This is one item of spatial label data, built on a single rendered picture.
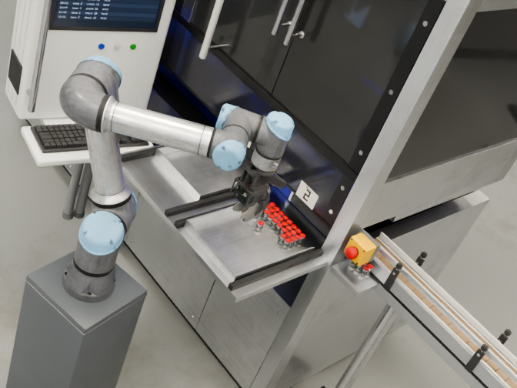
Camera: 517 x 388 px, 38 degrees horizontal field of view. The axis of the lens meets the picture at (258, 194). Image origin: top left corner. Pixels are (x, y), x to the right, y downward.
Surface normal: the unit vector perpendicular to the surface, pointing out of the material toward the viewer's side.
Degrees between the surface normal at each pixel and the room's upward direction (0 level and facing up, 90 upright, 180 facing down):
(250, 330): 90
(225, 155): 90
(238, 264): 0
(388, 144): 90
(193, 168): 0
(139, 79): 90
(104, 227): 8
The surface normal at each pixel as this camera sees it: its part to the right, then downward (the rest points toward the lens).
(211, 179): 0.31, -0.75
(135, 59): 0.48, 0.65
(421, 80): -0.73, 0.21
